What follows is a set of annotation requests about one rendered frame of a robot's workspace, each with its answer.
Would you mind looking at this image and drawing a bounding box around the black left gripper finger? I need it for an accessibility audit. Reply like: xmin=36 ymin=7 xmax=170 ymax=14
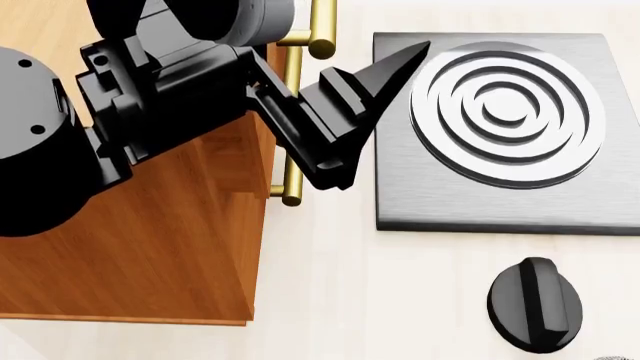
xmin=298 ymin=39 xmax=432 ymax=191
xmin=245 ymin=84 xmax=352 ymax=192

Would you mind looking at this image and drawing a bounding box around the wooden cabinet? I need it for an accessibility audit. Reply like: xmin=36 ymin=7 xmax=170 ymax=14
xmin=0 ymin=0 xmax=290 ymax=327

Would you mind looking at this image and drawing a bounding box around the brushed steel stove plate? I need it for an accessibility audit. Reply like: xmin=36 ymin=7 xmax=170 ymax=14
xmin=372 ymin=31 xmax=640 ymax=238

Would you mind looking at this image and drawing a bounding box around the silver spiral stove burner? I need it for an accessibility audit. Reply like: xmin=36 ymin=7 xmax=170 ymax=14
xmin=408 ymin=41 xmax=607 ymax=190

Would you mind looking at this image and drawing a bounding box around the black stove knob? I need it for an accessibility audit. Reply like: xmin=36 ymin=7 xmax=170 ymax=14
xmin=485 ymin=255 xmax=585 ymax=355

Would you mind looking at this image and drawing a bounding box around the thin gold cabinet handle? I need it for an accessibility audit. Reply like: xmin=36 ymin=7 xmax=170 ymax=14
xmin=268 ymin=45 xmax=305 ymax=207

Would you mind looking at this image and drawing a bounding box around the thick gold cabinet handle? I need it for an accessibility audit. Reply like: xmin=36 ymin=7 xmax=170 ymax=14
xmin=276 ymin=0 xmax=337 ymax=60

